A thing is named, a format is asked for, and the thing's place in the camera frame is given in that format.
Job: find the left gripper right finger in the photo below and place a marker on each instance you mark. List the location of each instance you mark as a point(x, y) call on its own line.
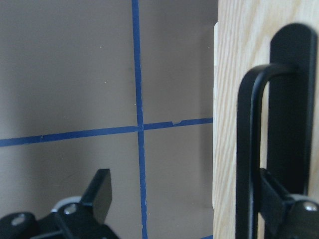
point(286, 215)

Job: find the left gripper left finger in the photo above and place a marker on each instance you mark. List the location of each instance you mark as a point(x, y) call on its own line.
point(84, 217)

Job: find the wooden drawer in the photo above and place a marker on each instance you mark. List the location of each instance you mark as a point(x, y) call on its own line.
point(266, 108)

